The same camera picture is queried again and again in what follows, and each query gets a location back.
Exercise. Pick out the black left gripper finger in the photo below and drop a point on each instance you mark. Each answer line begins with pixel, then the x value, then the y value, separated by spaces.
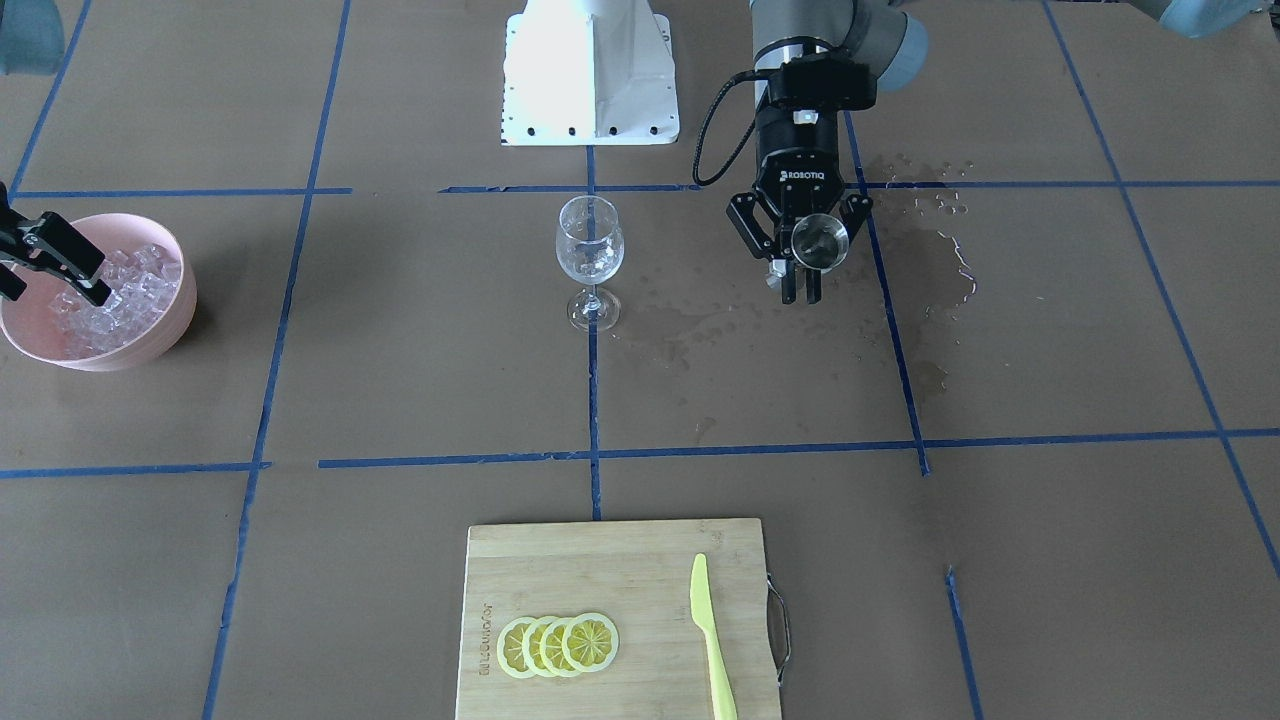
pixel 781 272
pixel 853 210

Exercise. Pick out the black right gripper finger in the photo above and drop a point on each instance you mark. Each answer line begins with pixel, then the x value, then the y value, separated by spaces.
pixel 55 247
pixel 12 283

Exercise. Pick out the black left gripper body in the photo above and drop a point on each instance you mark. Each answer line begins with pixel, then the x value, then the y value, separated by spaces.
pixel 800 150

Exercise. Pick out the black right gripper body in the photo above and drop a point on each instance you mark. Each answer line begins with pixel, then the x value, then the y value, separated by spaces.
pixel 52 247

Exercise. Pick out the steel double jigger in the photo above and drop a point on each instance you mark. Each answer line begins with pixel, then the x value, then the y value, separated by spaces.
pixel 820 242

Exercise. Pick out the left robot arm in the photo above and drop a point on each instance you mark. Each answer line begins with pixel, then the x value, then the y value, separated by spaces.
pixel 879 34

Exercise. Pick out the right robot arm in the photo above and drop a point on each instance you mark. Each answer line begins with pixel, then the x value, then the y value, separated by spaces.
pixel 33 43

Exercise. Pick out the clear ice cubes pile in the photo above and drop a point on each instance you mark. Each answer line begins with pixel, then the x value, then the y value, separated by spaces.
pixel 143 283

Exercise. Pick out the clear wine glass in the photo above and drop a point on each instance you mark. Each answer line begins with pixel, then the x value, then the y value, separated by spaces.
pixel 590 247

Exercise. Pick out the pink bowl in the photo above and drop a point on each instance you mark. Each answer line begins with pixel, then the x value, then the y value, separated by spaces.
pixel 31 327

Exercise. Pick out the bamboo cutting board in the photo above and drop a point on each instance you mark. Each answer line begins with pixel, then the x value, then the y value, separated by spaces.
pixel 659 619

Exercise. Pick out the yellow plastic knife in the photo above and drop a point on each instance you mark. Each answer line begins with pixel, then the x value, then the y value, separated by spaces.
pixel 702 614

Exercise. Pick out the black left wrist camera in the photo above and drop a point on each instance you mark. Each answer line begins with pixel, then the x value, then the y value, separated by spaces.
pixel 822 82

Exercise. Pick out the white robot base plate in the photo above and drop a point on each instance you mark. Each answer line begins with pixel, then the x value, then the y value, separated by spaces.
pixel 589 73

